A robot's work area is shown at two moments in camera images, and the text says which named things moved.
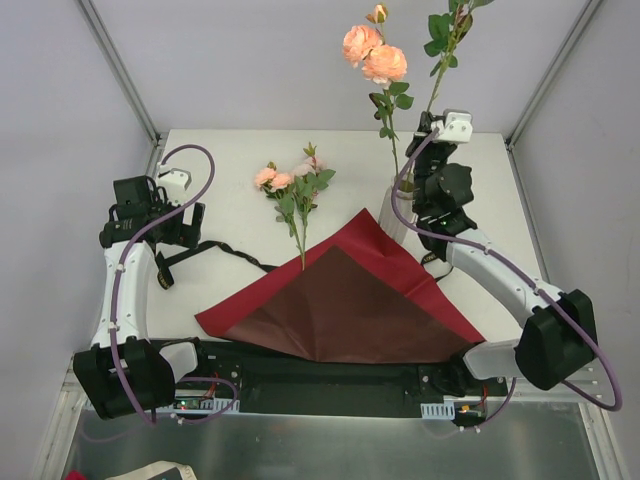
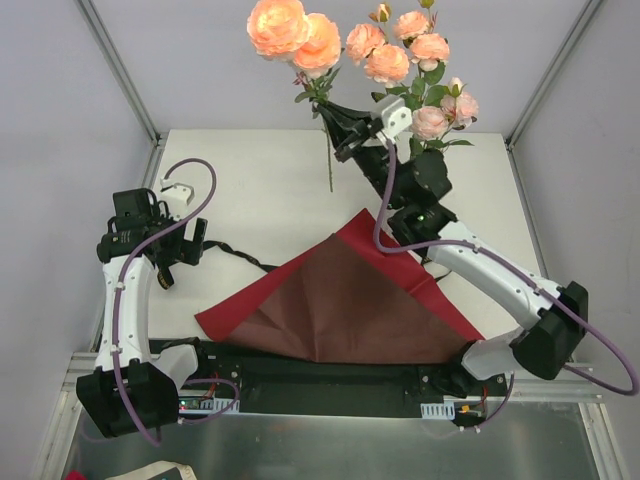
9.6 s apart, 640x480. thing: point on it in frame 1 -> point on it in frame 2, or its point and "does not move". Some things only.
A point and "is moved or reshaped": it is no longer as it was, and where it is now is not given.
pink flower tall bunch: [311, 177] is moved or reshaped
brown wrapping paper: [361, 300] does not move
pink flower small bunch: [283, 188] -> [283, 30]
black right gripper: [427, 138] -> [358, 135]
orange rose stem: [366, 48] does not move
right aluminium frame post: [587, 15] does not move
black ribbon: [168, 276] does not move
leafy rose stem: [446, 29] -> [429, 50]
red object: [74, 475] does not move
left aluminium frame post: [120, 69] does not move
